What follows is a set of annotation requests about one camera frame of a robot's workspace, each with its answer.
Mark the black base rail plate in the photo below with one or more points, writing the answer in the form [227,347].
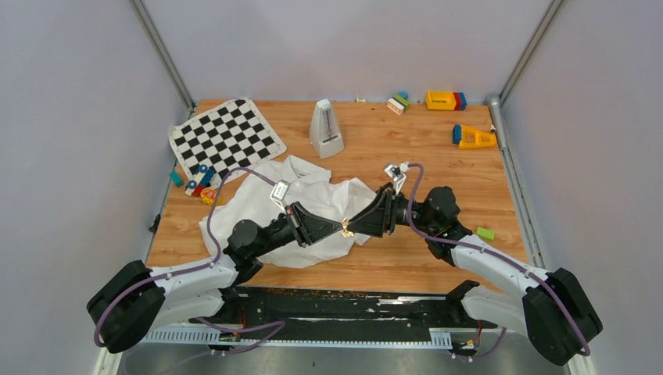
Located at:
[334,315]

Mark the black white checkerboard mat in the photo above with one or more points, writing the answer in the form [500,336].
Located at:
[233,134]

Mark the grey metal corner pipe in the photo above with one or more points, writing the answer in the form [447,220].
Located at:
[495,107]

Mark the green block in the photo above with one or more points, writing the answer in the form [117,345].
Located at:
[485,234]

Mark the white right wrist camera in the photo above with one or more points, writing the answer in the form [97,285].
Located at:
[397,172]

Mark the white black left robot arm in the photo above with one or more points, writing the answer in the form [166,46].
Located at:
[138,299]

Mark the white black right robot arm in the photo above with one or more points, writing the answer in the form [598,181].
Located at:
[550,308]

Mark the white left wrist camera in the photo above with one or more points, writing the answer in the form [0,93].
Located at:
[278,194]

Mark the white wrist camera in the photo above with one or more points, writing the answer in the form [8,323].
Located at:
[278,194]
[397,172]

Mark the yellow red blue block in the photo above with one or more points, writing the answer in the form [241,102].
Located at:
[446,100]

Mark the yellow blue triangular toy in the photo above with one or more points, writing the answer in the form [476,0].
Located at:
[465,137]

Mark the white green blue blocks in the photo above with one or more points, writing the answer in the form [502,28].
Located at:
[398,104]

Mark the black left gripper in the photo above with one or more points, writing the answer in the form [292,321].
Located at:
[309,228]

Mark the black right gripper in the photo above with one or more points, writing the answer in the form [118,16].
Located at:
[370,222]

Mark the yellow orange round toy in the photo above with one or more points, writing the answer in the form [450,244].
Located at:
[211,197]

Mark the white metronome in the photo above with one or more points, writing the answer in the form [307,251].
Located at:
[325,134]

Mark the blue red toy car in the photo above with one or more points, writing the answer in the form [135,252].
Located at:
[201,180]

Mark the teal small block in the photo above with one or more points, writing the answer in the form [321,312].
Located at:
[176,179]

